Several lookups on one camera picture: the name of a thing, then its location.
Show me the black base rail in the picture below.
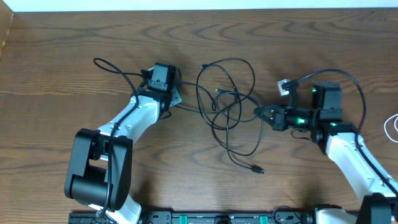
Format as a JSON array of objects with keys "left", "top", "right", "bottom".
[{"left": 68, "top": 203, "right": 352, "bottom": 224}]

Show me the white usb cable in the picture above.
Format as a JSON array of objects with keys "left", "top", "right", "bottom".
[{"left": 383, "top": 113, "right": 398, "bottom": 144}]

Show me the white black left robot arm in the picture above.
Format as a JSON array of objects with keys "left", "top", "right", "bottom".
[{"left": 64, "top": 62, "right": 182, "bottom": 223}]

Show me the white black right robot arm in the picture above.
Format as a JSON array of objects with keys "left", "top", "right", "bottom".
[{"left": 254, "top": 80, "right": 397, "bottom": 223}]

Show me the black usb cable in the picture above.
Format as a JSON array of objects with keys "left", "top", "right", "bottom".
[{"left": 174, "top": 57, "right": 266, "bottom": 175}]

